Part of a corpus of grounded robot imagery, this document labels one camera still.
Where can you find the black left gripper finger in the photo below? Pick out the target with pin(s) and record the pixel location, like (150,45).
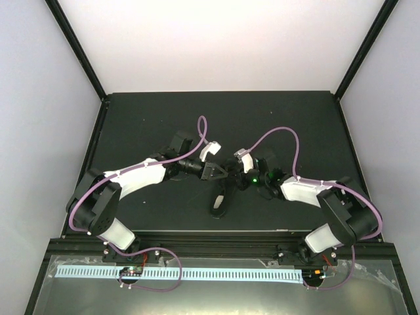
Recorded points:
(219,169)
(219,177)

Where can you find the left green circuit board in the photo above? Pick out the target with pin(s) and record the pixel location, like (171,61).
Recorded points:
(131,271)

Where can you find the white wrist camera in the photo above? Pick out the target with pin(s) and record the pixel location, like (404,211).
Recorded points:
(243,156)
(210,148)

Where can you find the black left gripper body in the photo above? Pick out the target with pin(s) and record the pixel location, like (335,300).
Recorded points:
(205,170)

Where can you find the right green circuit board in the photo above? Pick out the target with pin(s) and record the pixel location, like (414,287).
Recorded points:
(318,274)

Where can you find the black corner frame post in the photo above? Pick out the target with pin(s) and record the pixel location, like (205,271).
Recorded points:
(370,38)
(72,39)

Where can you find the black front mounting rail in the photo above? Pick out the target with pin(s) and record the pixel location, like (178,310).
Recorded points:
(187,244)

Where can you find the white slotted cable duct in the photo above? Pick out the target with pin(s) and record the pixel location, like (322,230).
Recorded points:
(185,273)

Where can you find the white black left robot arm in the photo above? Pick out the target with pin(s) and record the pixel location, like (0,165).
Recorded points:
(92,208)

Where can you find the green circuit board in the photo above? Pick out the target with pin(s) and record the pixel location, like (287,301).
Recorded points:
(131,271)
(318,274)

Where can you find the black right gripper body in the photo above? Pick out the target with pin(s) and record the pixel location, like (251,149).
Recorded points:
(243,184)

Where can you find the black canvas shoe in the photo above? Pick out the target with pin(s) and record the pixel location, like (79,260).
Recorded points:
(225,188)

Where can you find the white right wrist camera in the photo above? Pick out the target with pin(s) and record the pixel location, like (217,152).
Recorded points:
(243,156)

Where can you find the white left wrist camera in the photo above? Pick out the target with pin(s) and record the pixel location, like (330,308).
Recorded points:
(210,148)

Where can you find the black right corner frame post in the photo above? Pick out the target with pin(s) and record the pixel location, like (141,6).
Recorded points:
(370,38)

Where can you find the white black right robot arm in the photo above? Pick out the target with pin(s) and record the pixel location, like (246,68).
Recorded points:
(349,215)

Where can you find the black left corner frame post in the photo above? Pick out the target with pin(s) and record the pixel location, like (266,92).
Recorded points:
(72,39)

